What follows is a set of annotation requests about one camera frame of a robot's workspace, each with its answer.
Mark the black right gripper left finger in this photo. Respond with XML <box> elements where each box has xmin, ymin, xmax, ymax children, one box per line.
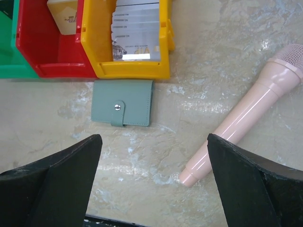
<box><xmin>0</xmin><ymin>134</ymin><xmax>102</xmax><ymax>227</ymax></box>

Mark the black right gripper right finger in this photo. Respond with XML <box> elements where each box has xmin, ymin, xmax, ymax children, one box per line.
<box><xmin>207</xmin><ymin>134</ymin><xmax>303</xmax><ymax>227</ymax></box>

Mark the teal leather card holder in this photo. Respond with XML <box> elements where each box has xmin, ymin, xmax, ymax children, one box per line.
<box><xmin>91</xmin><ymin>79</ymin><xmax>153</xmax><ymax>127</ymax></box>

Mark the silver cards stack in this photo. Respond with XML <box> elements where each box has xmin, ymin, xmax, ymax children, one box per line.
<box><xmin>111</xmin><ymin>0</ymin><xmax>161</xmax><ymax>61</ymax></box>

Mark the pink microphone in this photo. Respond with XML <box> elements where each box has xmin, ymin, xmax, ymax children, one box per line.
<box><xmin>178</xmin><ymin>44</ymin><xmax>303</xmax><ymax>188</ymax></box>

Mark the green plastic bin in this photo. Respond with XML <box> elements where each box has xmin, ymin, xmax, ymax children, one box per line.
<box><xmin>0</xmin><ymin>0</ymin><xmax>39</xmax><ymax>79</ymax></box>

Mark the red plastic bin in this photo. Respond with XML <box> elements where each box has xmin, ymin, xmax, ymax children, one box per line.
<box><xmin>16</xmin><ymin>0</ymin><xmax>97</xmax><ymax>79</ymax></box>

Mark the yellow plastic bin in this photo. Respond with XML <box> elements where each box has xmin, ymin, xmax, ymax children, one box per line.
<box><xmin>80</xmin><ymin>0</ymin><xmax>175</xmax><ymax>79</ymax></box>

